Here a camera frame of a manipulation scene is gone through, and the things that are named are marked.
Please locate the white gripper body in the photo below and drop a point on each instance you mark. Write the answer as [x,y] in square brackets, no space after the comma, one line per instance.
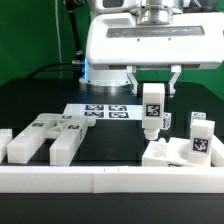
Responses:
[194,41]

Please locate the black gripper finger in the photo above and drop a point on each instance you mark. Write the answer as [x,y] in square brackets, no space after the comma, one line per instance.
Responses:
[137,87]
[175,73]

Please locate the white chair seat part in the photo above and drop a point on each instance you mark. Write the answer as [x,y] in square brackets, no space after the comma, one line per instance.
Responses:
[175,153]

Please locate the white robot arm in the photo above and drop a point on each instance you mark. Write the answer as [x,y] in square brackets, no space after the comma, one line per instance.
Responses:
[146,12]

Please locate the white tagged cube far right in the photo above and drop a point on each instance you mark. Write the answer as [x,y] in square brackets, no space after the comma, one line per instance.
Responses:
[197,115]

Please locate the white marker sheet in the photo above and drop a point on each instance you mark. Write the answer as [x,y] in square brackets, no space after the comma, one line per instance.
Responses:
[105,111]

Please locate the white block left edge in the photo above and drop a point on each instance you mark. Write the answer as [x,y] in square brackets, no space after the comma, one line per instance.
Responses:
[5,139]

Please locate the white obstacle wall bar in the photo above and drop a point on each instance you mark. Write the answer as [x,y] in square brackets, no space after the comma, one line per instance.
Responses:
[217,153]

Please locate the white chair back frame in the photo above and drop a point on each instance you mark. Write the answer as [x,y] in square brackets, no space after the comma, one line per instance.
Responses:
[67,131]

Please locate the white front rail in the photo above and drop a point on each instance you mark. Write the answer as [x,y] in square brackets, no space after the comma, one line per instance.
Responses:
[37,179]

